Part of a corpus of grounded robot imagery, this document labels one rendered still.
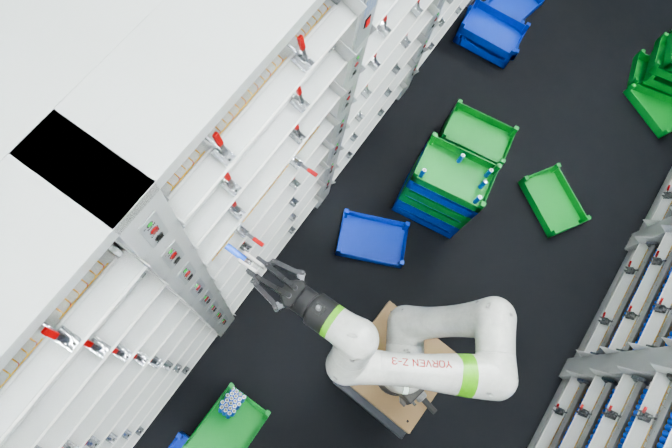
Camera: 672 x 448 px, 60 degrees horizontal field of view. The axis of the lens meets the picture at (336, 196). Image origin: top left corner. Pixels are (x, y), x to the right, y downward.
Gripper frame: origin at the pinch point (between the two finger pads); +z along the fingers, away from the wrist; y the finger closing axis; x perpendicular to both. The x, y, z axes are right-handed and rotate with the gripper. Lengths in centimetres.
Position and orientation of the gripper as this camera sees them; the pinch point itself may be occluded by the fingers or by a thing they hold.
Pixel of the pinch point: (251, 263)
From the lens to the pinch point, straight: 157.7
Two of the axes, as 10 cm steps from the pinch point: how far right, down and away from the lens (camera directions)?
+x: 0.4, 4.2, 9.1
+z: -8.1, -5.2, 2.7
